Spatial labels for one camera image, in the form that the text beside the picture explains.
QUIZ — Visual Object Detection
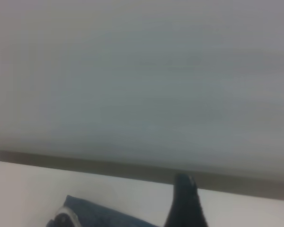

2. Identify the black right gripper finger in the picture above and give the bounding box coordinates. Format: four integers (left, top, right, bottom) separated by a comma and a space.
164, 174, 210, 227

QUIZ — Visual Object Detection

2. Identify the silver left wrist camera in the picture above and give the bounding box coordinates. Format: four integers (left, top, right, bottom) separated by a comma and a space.
52, 205, 82, 227

